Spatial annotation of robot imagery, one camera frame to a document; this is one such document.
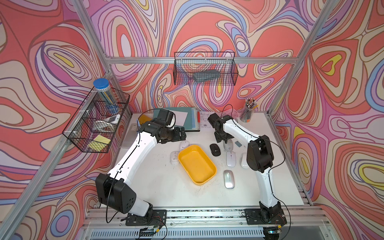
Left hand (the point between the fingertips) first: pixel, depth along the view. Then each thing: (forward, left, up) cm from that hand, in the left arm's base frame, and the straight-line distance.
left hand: (180, 136), depth 79 cm
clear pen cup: (+31, -47, -11) cm, 57 cm away
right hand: (+8, -29, -16) cm, 34 cm away
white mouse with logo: (+7, 0, -19) cm, 21 cm away
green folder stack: (+28, -6, -20) cm, 34 cm away
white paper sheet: (+32, +3, -18) cm, 37 cm away
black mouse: (+3, -21, -19) cm, 29 cm away
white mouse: (-3, -30, -20) cm, 36 cm away
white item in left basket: (+3, +33, +10) cm, 35 cm away
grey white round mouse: (+7, -31, -20) cm, 37 cm away
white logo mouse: (-2, +5, -19) cm, 20 cm away
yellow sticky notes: (-12, +34, +10) cm, 37 cm away
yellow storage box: (-8, -11, -22) cm, 25 cm away
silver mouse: (-16, -27, -20) cm, 37 cm away
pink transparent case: (+38, -38, -20) cm, 58 cm away
